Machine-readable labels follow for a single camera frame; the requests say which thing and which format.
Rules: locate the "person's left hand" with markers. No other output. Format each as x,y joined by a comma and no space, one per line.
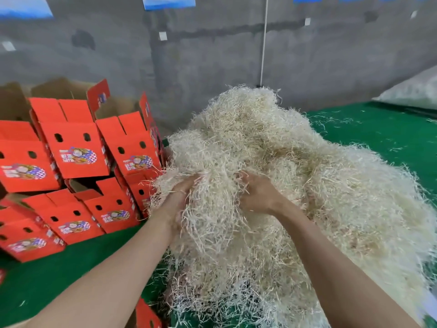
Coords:
174,205

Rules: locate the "red cardboard box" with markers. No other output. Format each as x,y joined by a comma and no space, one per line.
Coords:
68,222
113,211
133,153
142,194
24,164
75,150
27,239
147,315

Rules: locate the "white pole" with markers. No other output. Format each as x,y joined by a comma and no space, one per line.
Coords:
263,41

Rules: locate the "person's right forearm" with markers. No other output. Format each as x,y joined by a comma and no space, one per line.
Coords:
341,276

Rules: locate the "white sack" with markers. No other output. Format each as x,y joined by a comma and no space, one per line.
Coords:
413,92

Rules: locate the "white blue wall poster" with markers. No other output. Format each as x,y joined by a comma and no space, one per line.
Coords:
24,6
169,2

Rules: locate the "person's right hand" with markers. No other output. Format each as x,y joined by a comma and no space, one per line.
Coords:
263,196

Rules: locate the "pile of wood wool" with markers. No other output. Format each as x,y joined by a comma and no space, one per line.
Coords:
328,201

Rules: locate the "small white wall tag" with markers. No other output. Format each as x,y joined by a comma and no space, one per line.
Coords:
8,45
414,14
307,22
162,36

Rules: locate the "person's left forearm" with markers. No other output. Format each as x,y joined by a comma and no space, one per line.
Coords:
102,290

